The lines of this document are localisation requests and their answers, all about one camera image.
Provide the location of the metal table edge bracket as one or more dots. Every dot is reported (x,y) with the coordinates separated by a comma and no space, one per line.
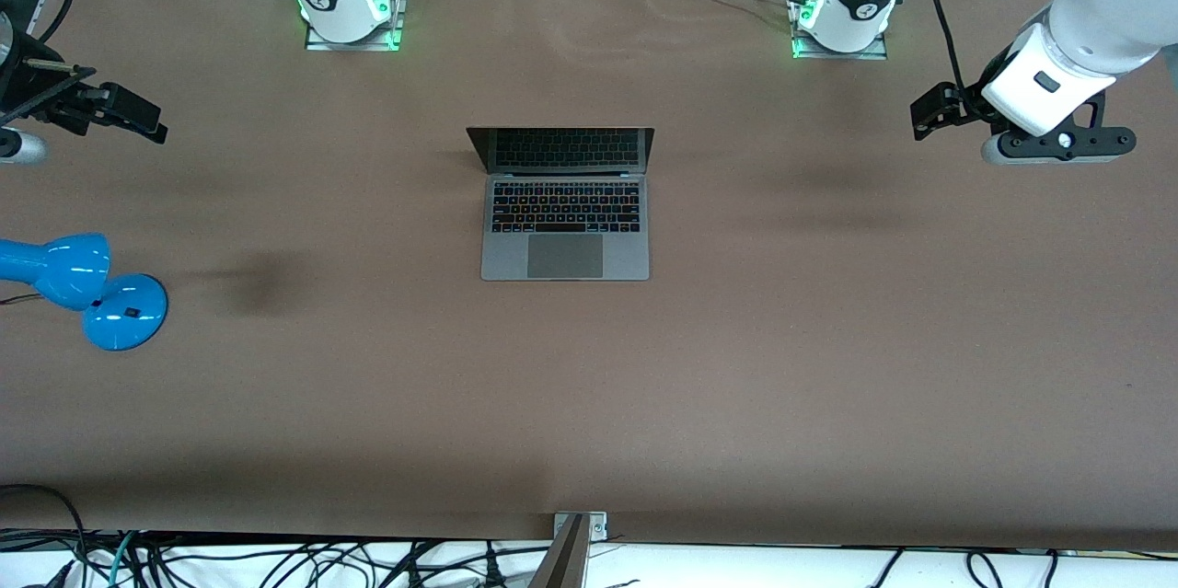
(598,525)

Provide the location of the grey metal support beam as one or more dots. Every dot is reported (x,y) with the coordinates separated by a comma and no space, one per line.
(563,560)

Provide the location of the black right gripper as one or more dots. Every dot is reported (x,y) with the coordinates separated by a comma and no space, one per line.
(63,106)

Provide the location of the grey laptop with black keyboard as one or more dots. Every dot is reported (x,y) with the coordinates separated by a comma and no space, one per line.
(566,257)

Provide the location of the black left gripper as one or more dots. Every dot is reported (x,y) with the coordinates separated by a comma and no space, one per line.
(964,102)

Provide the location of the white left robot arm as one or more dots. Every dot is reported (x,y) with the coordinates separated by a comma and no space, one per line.
(1095,17)

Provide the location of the blue desk lamp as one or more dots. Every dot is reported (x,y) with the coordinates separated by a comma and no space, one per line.
(120,317)

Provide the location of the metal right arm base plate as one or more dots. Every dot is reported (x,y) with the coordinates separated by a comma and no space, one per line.
(398,17)

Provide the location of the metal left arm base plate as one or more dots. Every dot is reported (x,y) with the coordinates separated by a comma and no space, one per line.
(879,48)

